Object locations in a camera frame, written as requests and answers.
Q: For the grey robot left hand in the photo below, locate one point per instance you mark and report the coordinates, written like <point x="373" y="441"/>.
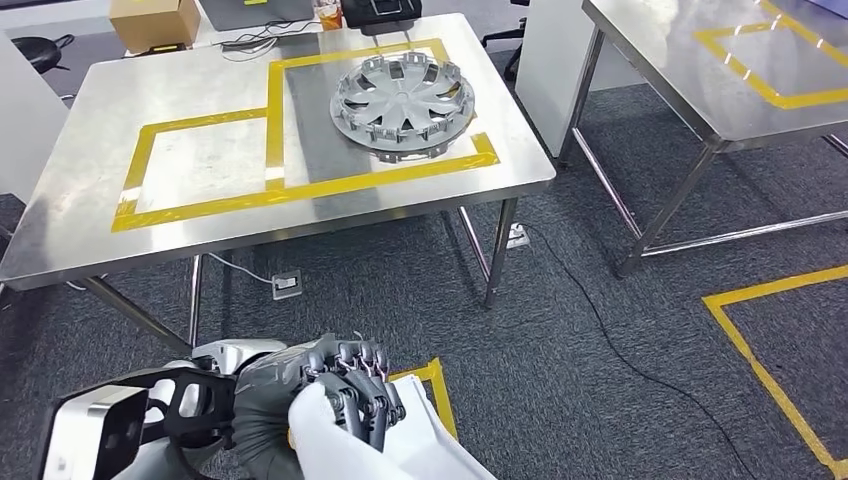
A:
<point x="351" y="378"/>

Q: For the white plastic car body part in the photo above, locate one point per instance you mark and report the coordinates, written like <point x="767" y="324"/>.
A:
<point x="411" y="450"/>

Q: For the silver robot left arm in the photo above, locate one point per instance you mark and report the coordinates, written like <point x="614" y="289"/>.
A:
<point x="258" y="411"/>

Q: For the stainless steel workbench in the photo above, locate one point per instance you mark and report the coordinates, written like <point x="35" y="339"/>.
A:
<point x="199" y="79"/>

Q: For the yellow floor tape square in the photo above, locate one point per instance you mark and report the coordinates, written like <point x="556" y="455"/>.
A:
<point x="445" y="401"/>
<point x="762" y="290"/>

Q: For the silver floor socket plate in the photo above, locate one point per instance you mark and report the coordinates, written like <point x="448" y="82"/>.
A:
<point x="518" y="236"/>
<point x="287" y="285"/>

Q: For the grey wheel hubcap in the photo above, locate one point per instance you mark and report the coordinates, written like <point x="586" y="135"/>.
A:
<point x="401" y="97"/>

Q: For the black office chair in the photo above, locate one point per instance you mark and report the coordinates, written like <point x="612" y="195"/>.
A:
<point x="515" y="66"/>

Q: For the white partition panel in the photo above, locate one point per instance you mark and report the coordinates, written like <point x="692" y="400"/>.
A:
<point x="550" y="79"/>
<point x="26" y="119"/>

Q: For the black case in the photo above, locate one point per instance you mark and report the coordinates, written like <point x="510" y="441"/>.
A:
<point x="358" y="16"/>

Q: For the orange cup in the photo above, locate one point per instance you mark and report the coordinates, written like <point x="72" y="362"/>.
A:
<point x="329" y="16"/>

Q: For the grey laptop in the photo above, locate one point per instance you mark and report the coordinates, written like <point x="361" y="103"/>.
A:
<point x="255" y="13"/>

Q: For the brown cardboard box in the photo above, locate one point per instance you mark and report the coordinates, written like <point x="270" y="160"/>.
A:
<point x="156" y="23"/>

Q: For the stainless steel table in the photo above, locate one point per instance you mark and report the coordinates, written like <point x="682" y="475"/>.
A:
<point x="662" y="53"/>

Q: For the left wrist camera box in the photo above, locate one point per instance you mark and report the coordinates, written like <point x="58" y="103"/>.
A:
<point x="86" y="430"/>

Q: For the yellow tape frame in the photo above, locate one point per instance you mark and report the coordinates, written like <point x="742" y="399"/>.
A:
<point x="738" y="69"/>
<point x="275" y="99"/>

